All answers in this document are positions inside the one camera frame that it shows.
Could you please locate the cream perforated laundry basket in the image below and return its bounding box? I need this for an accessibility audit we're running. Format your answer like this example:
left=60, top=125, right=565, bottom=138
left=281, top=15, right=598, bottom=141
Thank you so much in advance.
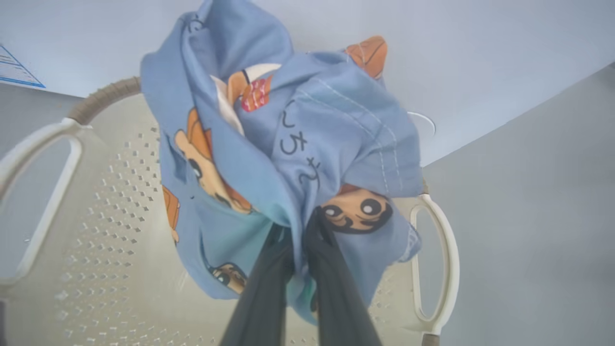
left=0, top=77, right=460, bottom=346

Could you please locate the blue patterned cloth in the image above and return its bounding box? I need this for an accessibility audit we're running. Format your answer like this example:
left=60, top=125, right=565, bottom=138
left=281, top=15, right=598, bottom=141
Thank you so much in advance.
left=140, top=0, right=423, bottom=325

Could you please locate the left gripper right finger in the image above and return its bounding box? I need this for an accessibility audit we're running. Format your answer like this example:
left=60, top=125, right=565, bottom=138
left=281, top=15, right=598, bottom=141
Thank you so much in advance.
left=304, top=207, right=382, bottom=346

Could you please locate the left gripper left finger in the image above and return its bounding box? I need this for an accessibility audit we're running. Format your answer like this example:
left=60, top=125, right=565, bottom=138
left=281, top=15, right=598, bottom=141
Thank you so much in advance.
left=219, top=223, right=295, bottom=346

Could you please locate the round drain filter cover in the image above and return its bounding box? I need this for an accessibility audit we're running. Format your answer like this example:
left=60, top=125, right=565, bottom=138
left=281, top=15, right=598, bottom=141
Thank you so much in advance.
left=407, top=111, right=437, bottom=137

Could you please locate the blue energy label sticker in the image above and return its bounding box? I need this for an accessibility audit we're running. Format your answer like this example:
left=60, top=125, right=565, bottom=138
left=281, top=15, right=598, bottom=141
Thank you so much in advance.
left=0, top=45, right=46, bottom=89

